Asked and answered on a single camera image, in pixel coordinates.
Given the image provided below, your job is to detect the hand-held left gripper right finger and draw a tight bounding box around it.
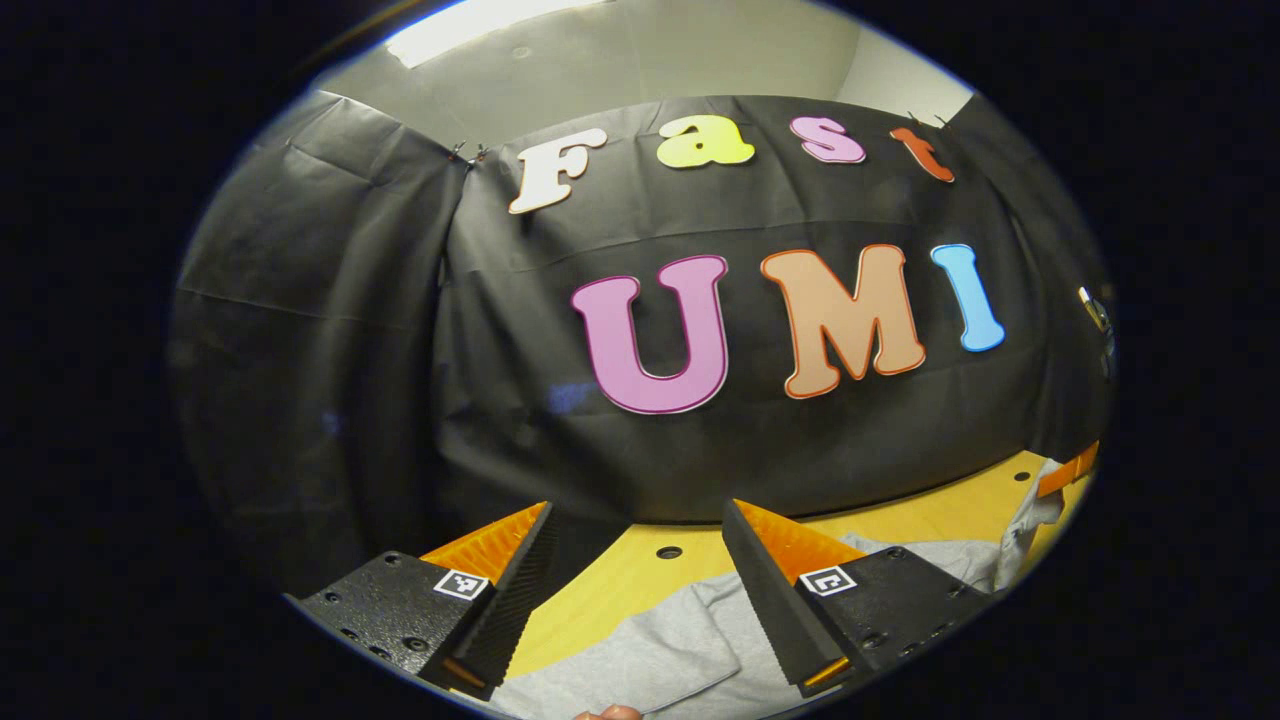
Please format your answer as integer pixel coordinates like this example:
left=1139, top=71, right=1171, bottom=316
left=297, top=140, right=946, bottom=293
left=720, top=497, right=991, bottom=699

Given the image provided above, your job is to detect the grey sweatshirt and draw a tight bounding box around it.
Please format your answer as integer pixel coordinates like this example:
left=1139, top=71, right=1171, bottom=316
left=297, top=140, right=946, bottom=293
left=490, top=458, right=1066, bottom=720

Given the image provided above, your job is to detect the black backdrop cloth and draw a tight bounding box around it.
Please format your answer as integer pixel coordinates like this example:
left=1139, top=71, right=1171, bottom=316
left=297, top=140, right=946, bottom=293
left=168, top=90, right=1116, bottom=601

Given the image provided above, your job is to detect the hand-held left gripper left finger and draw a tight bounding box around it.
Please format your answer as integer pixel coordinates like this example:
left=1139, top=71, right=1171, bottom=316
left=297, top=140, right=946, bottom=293
left=290, top=500, right=558, bottom=701

